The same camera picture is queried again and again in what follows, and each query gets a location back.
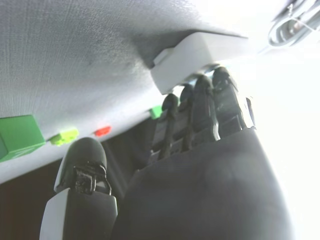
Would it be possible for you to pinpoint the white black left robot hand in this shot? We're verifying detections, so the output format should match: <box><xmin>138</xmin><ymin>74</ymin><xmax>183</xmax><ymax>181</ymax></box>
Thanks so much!
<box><xmin>39</xmin><ymin>65</ymin><xmax>297</xmax><ymax>240</ymax></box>

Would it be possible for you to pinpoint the white power strip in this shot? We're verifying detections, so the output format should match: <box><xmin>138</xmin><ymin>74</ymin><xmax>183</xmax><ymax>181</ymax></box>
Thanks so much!
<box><xmin>149</xmin><ymin>29</ymin><xmax>251</xmax><ymax>96</ymax></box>

